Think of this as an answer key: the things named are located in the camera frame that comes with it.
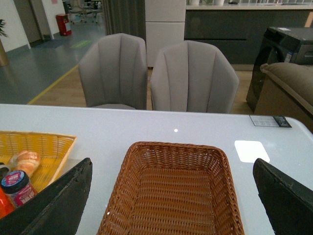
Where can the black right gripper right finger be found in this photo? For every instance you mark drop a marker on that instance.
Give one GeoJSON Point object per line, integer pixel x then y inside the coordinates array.
{"type": "Point", "coordinates": [288, 203]}

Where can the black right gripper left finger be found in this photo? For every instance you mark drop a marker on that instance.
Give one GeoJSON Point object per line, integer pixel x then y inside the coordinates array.
{"type": "Point", "coordinates": [57, 209]}

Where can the yellow wicker basket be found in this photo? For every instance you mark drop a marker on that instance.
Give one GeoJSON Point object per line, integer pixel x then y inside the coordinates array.
{"type": "Point", "coordinates": [53, 149]}

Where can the brown wicker basket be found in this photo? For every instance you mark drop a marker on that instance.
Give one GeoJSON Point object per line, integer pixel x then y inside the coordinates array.
{"type": "Point", "coordinates": [173, 189]}

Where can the small jar with blue lid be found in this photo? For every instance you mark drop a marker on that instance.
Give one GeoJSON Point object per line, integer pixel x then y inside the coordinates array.
{"type": "Point", "coordinates": [18, 187]}

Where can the orange toy carrot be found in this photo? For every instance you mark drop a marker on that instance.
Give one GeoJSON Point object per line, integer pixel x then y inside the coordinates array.
{"type": "Point", "coordinates": [6, 207]}

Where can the toy croissant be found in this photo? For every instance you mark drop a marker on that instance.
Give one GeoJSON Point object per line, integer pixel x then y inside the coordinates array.
{"type": "Point", "coordinates": [26, 161]}

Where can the small grey toy figure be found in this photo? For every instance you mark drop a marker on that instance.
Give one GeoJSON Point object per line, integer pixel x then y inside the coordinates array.
{"type": "Point", "coordinates": [4, 170]}

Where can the black label sticker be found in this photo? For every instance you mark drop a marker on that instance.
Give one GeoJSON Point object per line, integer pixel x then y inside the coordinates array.
{"type": "Point", "coordinates": [270, 121]}

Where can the beige sofa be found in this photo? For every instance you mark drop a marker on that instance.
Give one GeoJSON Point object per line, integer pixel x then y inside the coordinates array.
{"type": "Point", "coordinates": [287, 91]}

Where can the grey upholstered chair left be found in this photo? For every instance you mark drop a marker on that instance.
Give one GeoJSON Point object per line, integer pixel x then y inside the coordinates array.
{"type": "Point", "coordinates": [113, 73]}

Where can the grey upholstered chair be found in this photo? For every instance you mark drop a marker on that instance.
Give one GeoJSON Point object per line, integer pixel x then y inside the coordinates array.
{"type": "Point", "coordinates": [193, 77]}
{"type": "Point", "coordinates": [113, 73]}

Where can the black appliance cabinet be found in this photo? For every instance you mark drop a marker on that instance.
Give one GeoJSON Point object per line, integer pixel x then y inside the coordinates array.
{"type": "Point", "coordinates": [280, 44]}

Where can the grey upholstered chair right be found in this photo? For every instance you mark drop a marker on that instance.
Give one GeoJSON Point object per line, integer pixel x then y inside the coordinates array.
{"type": "Point", "coordinates": [193, 77]}

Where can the dark grey counter cabinet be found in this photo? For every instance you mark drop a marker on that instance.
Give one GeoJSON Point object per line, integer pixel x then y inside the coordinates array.
{"type": "Point", "coordinates": [237, 30]}

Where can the grey curtain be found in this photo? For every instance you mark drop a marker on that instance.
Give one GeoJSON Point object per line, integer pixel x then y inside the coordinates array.
{"type": "Point", "coordinates": [125, 16]}

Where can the white refrigerator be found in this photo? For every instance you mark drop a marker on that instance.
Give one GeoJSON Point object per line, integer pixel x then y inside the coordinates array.
{"type": "Point", "coordinates": [165, 24]}

